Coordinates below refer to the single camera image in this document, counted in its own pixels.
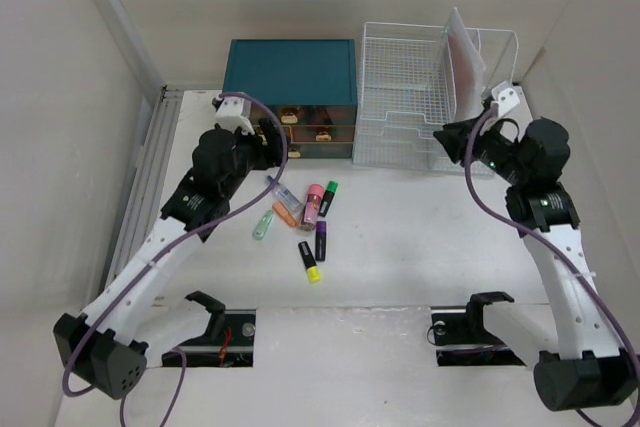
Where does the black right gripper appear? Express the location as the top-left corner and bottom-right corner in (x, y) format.
(431, 109), (529, 186)

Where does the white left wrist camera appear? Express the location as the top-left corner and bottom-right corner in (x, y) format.
(212, 95), (255, 135)

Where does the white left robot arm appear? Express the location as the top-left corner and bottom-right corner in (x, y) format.
(53, 115), (288, 400)

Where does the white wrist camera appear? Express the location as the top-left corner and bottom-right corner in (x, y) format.
(491, 81), (520, 118)
(212, 95), (255, 135)

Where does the aluminium rail frame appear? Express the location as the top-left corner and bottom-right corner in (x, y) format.
(98, 86), (183, 290)

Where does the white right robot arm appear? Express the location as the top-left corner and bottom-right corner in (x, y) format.
(433, 117), (639, 414)

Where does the green translucent plastic case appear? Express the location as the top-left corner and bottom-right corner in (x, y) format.
(252, 209), (275, 240)

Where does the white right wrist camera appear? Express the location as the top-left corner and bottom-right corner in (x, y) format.
(491, 81), (520, 118)

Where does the pink lid marker tube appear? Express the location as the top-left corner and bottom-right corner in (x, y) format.
(299, 184), (324, 231)

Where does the yellow cap black highlighter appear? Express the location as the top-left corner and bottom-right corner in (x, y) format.
(298, 241), (322, 283)

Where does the white wire file rack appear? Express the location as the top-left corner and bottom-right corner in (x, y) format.
(351, 21), (519, 177)

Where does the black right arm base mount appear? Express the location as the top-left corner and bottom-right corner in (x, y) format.
(427, 291), (524, 367)

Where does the green cap black highlighter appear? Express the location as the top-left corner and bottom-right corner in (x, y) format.
(319, 181), (338, 217)

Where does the purple cap black highlighter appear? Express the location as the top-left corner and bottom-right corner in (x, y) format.
(315, 221), (327, 262)

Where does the teal drawer organizer box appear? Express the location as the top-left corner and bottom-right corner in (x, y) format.
(223, 39), (358, 159)

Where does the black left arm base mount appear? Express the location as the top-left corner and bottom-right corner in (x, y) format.
(179, 291), (257, 368)

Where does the clear blue cap bottle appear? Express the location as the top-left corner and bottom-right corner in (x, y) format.
(266, 175), (303, 213)

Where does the orange plastic case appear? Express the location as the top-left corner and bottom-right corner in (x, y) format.
(272, 201), (297, 228)

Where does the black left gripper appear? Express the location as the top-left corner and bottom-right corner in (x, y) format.
(222, 119), (289, 198)

